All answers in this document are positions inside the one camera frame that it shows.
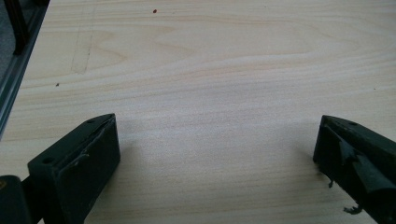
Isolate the metal table edge rail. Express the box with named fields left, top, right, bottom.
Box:
left=0, top=0, right=50, bottom=138

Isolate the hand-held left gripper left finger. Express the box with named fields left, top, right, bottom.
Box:
left=27, top=113, right=121, bottom=224

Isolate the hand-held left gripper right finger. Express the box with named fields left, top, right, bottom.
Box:
left=312, top=114, right=396, bottom=224

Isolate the dark metal stand leg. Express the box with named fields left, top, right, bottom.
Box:
left=3, top=0, right=32, bottom=56

